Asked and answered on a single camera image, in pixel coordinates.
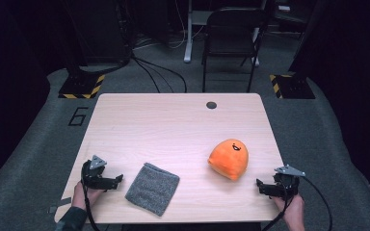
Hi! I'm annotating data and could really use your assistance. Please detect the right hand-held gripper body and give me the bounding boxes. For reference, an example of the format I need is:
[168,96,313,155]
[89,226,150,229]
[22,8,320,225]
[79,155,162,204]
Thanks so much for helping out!
[273,164,306,198]

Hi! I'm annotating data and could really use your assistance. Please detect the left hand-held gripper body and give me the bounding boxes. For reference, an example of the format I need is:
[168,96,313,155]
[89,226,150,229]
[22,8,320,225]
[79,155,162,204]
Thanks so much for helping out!
[81,155,117,191]

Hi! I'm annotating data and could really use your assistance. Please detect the grey knitted cloth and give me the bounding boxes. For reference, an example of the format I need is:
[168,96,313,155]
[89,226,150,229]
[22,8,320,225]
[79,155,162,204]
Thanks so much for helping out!
[124,162,181,218]

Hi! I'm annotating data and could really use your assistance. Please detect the orange plush toy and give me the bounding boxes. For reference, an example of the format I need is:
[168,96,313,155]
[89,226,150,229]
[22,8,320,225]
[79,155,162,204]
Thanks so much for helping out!
[207,138,250,182]

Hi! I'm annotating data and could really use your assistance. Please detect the black equipment cabinet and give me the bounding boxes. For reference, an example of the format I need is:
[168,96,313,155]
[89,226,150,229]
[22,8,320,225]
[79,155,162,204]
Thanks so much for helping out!
[66,0,133,66]

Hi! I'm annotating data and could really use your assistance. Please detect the black folding chair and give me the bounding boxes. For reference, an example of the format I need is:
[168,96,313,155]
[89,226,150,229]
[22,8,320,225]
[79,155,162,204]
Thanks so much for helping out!
[201,7,268,94]

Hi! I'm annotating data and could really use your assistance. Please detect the right hand-held gripper cable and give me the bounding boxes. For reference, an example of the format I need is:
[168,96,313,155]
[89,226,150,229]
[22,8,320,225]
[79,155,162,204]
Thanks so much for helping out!
[261,181,295,231]

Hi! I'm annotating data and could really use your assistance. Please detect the hand-held gripper cable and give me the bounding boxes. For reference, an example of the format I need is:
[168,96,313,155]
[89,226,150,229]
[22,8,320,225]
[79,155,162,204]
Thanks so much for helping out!
[80,159,102,231]
[261,181,295,231]

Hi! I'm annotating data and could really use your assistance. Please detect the left hand-held gripper cable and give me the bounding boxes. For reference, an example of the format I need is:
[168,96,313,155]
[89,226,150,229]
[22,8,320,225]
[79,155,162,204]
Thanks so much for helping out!
[80,159,102,231]

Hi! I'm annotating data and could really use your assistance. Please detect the thin black floor cable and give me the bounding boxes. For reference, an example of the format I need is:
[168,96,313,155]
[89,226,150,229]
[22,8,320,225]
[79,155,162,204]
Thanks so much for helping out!
[302,176,333,231]

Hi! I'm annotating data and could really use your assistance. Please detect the black yellow striped base plate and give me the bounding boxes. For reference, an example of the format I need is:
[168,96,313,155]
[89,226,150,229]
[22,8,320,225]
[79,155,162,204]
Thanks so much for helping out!
[269,74,316,100]
[58,74,106,100]

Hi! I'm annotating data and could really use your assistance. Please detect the white floor cables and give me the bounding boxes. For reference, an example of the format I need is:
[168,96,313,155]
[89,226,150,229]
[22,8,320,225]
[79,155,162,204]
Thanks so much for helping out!
[134,0,206,51]

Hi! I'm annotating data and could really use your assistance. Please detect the white desk frame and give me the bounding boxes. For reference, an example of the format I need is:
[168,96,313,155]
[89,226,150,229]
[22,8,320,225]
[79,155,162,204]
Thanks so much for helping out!
[183,0,268,67]

